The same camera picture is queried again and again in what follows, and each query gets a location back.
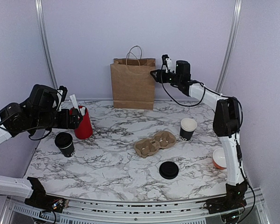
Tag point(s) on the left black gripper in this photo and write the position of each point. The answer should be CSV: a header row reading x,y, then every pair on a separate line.
x,y
65,124

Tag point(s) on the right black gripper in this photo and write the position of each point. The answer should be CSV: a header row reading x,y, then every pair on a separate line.
x,y
160,74

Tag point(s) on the brown paper bag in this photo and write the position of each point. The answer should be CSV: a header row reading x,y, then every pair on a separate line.
x,y
132,85

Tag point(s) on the black plastic cup lid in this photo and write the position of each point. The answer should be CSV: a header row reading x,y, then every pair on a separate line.
x,y
63,140

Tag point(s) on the black paper coffee cup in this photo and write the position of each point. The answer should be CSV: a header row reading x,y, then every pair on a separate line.
x,y
69,151

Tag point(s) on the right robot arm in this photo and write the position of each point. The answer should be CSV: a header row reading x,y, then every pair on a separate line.
x,y
227,122

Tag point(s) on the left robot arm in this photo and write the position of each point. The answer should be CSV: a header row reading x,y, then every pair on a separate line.
x,y
40,111

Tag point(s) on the white sachet in holder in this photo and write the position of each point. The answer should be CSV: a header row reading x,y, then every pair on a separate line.
x,y
82,110

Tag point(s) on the red cylindrical holder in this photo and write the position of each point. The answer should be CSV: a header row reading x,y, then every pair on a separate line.
x,y
84,130

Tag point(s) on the cardboard cup carrier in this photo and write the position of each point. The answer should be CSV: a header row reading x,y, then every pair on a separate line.
x,y
150,146

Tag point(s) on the orange white bowl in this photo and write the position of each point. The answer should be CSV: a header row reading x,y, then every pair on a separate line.
x,y
218,158

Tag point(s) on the right aluminium frame post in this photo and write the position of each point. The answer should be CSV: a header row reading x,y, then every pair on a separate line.
x,y
230,44

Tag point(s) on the aluminium frame post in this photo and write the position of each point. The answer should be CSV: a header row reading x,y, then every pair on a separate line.
x,y
230,44
45,44

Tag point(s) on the left aluminium frame post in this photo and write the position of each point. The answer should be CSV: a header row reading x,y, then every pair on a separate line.
x,y
45,44

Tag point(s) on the front aluminium rail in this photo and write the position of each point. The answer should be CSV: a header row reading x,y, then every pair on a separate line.
x,y
193,211

